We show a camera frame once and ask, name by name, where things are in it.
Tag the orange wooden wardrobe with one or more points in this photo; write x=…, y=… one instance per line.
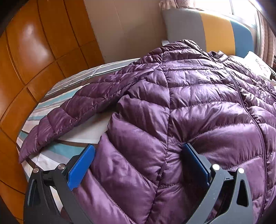
x=45, y=42

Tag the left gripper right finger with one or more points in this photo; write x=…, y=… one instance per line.
x=228, y=197

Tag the purple quilted down jacket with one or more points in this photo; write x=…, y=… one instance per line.
x=174, y=95

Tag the grey yellow blue headboard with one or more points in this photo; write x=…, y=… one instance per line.
x=209, y=32

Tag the white embroidered pillow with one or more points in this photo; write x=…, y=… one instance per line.
x=258, y=66

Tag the bright window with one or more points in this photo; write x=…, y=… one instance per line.
x=242, y=11

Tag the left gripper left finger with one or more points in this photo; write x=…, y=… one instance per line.
x=39, y=204

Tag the striped bed sheet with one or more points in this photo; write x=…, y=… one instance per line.
x=78, y=110

